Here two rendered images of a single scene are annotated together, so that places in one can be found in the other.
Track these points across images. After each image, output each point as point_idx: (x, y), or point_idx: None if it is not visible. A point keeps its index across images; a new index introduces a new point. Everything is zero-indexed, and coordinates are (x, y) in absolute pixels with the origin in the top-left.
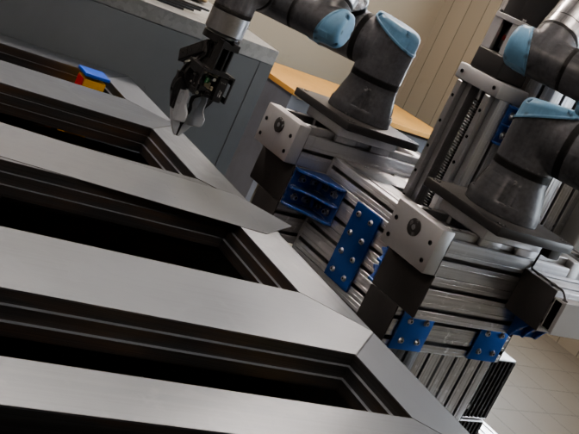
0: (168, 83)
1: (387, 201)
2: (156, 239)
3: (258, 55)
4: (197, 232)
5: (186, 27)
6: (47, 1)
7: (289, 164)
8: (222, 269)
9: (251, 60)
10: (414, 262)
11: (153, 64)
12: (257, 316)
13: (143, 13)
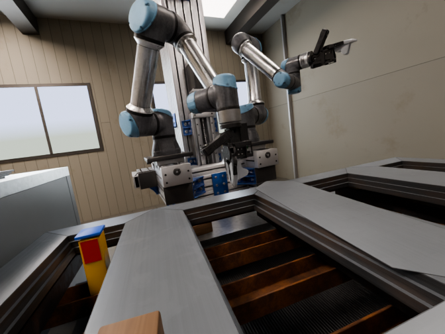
0: (51, 219)
1: (222, 165)
2: None
3: (64, 173)
4: None
5: (39, 180)
6: None
7: (187, 183)
8: None
9: (63, 178)
10: (274, 163)
11: (40, 215)
12: (402, 171)
13: (18, 187)
